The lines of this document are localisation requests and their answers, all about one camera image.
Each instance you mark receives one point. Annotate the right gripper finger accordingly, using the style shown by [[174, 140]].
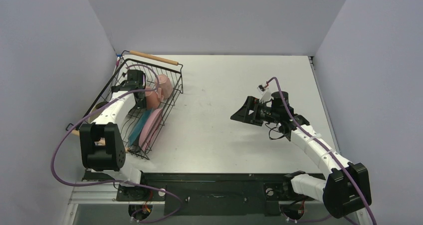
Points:
[[252, 122], [244, 113]]

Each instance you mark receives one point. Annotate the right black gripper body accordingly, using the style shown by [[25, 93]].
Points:
[[254, 109]]

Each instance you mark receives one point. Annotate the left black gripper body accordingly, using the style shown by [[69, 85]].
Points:
[[114, 88]]

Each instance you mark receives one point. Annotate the dark pink mug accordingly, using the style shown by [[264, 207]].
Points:
[[152, 100]]

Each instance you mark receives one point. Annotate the light pink mug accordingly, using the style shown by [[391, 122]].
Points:
[[165, 86]]

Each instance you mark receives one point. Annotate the cream and black small plate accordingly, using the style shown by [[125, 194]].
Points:
[[95, 108]]

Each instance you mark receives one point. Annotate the teal scalloped ceramic plate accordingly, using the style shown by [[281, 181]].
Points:
[[136, 131]]

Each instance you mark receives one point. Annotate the pink plastic plate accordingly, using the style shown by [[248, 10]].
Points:
[[149, 129]]

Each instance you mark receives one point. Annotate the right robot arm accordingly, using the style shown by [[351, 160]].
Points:
[[345, 187]]

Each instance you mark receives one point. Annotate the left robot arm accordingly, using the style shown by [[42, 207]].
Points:
[[102, 147]]

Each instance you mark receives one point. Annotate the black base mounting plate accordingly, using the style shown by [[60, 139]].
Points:
[[203, 194]]

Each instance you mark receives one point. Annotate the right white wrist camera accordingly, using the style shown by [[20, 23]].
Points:
[[265, 93]]

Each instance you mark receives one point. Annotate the black wire dish rack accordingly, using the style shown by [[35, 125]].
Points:
[[152, 66]]

